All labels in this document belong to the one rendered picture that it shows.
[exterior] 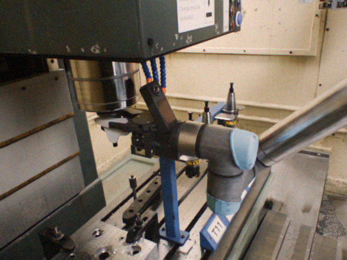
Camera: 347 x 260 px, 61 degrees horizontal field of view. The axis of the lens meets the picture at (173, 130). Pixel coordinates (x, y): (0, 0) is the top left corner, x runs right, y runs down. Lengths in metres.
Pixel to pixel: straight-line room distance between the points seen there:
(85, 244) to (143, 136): 0.43
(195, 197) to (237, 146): 0.66
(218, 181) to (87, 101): 0.31
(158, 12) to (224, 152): 0.28
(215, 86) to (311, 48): 0.52
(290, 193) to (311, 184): 0.11
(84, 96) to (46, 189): 0.65
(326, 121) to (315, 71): 0.93
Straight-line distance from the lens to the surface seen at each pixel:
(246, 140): 0.57
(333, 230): 1.53
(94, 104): 0.63
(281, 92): 1.58
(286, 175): 1.59
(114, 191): 1.87
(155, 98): 0.62
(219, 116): 1.11
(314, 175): 1.60
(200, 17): 0.62
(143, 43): 0.46
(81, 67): 0.62
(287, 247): 1.28
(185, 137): 0.59
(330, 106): 0.61
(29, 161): 1.14
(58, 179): 1.24
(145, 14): 0.46
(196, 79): 1.72
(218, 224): 1.02
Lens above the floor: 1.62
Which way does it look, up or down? 24 degrees down
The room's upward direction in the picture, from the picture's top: 4 degrees counter-clockwise
